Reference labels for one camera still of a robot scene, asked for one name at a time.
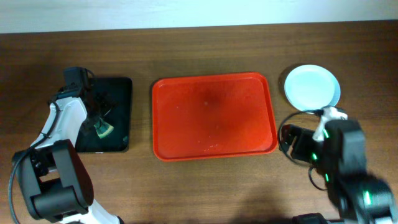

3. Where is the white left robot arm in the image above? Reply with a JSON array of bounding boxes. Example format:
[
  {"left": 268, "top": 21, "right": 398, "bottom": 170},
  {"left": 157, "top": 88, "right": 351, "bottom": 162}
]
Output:
[{"left": 8, "top": 87, "right": 122, "bottom": 223}]

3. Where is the black plastic tray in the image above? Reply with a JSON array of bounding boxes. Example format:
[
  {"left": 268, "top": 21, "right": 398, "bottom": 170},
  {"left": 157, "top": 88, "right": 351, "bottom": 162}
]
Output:
[{"left": 75, "top": 77, "right": 132, "bottom": 153}]

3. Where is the red plastic tray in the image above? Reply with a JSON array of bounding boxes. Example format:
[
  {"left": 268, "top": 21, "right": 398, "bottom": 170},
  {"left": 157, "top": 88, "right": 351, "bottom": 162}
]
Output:
[{"left": 152, "top": 72, "right": 277, "bottom": 162}]

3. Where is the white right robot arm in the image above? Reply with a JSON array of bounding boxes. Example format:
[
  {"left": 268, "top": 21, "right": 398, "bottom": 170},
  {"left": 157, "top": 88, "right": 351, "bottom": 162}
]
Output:
[{"left": 281, "top": 119, "right": 397, "bottom": 223}]

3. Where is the green yellow scrub sponge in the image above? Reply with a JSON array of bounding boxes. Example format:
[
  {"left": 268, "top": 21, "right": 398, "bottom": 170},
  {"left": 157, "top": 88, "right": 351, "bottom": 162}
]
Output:
[{"left": 94, "top": 118, "right": 114, "bottom": 139}]

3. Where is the light blue plate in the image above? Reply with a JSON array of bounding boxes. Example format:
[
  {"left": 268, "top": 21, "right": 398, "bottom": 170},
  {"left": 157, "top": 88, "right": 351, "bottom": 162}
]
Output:
[{"left": 284, "top": 64, "right": 337, "bottom": 111}]

